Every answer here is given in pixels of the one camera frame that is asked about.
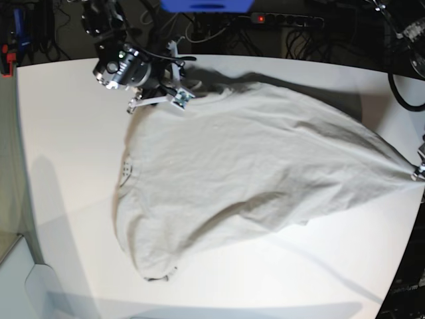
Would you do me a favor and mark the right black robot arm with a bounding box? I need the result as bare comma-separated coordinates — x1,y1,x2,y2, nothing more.
81,1,196,114

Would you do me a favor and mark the white cable on floor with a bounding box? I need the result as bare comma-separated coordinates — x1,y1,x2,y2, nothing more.
185,19,230,44

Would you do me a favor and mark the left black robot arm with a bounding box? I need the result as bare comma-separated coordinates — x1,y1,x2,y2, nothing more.
366,0,424,181

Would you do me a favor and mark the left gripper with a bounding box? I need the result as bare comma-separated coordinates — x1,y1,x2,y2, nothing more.
411,142,425,181

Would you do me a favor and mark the beige t-shirt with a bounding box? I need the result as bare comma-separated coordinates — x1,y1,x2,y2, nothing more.
114,70,424,281

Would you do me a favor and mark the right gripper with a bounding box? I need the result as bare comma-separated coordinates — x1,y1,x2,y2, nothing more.
127,39,196,114

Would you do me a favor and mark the red and blue clamp tool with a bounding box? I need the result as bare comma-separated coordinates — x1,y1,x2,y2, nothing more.
1,6,23,78

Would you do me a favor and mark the black power strip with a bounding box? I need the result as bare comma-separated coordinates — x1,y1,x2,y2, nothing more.
250,13,325,29

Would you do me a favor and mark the blue plastic bin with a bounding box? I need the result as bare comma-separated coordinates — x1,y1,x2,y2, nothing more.
160,0,254,13

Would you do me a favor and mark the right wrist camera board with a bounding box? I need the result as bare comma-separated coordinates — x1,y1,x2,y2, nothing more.
173,88,195,109

